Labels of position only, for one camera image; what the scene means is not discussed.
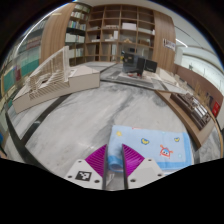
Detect white slatted architectural model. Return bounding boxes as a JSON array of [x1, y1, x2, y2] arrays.
[[11, 45, 101, 114]]

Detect small white building model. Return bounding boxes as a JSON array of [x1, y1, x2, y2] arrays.
[[156, 68, 178, 85]]

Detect grey model base plate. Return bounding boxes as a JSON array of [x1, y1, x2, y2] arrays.
[[99, 63, 165, 90]]

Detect wooden shelf unit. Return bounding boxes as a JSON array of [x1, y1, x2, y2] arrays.
[[39, 2, 177, 67]]

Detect white wall poster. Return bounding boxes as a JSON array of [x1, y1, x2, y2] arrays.
[[162, 38, 177, 52]]

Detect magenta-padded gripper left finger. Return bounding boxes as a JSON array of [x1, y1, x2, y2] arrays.
[[64, 143, 108, 191]]

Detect black box model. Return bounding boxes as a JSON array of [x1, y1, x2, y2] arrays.
[[121, 51, 159, 77]]

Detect light blue cartoon-print towel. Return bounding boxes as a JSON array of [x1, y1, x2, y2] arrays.
[[107, 124, 194, 174]]

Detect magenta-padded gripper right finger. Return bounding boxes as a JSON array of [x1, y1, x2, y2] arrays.
[[121, 143, 166, 190]]

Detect red bin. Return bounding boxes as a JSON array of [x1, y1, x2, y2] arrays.
[[211, 100, 222, 118]]

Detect dark brown building model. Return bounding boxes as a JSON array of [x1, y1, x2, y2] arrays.
[[170, 92, 212, 131]]

